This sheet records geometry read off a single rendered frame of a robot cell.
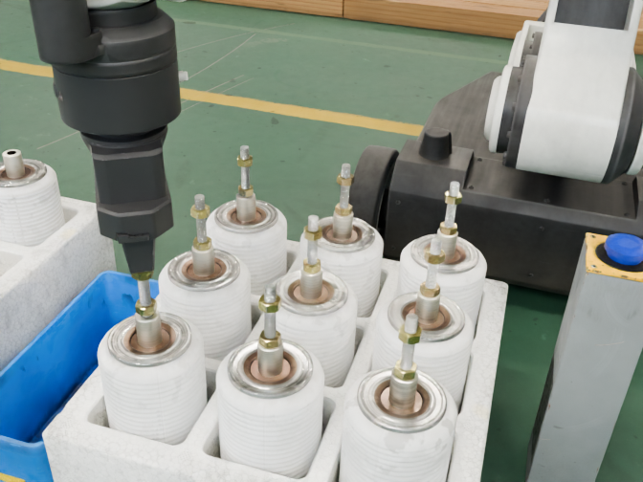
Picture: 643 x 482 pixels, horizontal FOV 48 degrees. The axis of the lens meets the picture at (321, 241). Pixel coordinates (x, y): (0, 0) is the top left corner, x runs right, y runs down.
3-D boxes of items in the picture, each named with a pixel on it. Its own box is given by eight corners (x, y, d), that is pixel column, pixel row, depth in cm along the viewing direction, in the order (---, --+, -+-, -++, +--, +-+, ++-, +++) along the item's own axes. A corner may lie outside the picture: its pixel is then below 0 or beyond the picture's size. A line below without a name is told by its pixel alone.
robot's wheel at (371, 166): (369, 226, 133) (377, 125, 123) (395, 230, 132) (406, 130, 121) (338, 285, 117) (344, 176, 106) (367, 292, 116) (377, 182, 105)
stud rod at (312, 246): (316, 284, 72) (319, 219, 68) (306, 284, 72) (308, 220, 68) (316, 278, 73) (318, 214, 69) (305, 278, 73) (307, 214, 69)
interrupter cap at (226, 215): (281, 233, 83) (281, 229, 83) (214, 237, 82) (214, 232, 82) (275, 202, 89) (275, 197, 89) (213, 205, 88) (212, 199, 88)
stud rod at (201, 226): (200, 262, 75) (195, 199, 71) (197, 257, 75) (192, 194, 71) (209, 261, 75) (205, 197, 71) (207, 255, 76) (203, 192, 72)
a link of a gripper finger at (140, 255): (122, 270, 61) (113, 207, 58) (161, 265, 62) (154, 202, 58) (123, 280, 60) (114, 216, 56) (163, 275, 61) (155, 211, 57)
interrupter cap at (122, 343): (103, 325, 68) (102, 319, 68) (183, 310, 71) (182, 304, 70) (113, 378, 62) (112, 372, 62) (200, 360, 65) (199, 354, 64)
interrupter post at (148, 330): (135, 337, 67) (131, 308, 65) (161, 331, 68) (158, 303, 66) (139, 353, 65) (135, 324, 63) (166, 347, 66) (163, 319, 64)
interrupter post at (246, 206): (256, 224, 85) (256, 199, 83) (236, 225, 84) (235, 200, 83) (255, 213, 87) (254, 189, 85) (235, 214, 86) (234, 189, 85)
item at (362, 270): (282, 348, 93) (283, 229, 83) (341, 321, 98) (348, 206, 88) (328, 391, 87) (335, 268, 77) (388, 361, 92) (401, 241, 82)
